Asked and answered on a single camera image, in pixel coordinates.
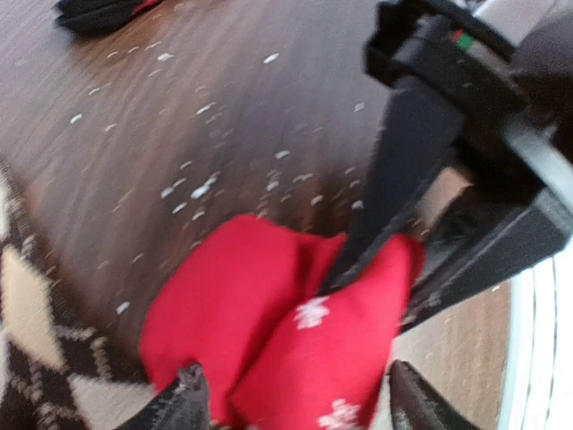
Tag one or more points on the black red argyle sock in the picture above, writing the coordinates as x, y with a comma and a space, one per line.
99, 17

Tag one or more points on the red snowflake sock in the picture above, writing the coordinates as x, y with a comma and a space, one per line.
277, 354

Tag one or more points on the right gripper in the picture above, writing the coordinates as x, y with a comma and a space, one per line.
506, 66

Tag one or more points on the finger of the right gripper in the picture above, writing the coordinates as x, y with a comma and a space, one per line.
469, 251

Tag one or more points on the brown argyle sock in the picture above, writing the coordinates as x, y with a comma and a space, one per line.
57, 372

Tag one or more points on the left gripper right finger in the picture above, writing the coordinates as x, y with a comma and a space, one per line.
415, 404

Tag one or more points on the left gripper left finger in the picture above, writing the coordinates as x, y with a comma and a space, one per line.
183, 405

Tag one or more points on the aluminium front rail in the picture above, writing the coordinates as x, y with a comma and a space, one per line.
537, 389

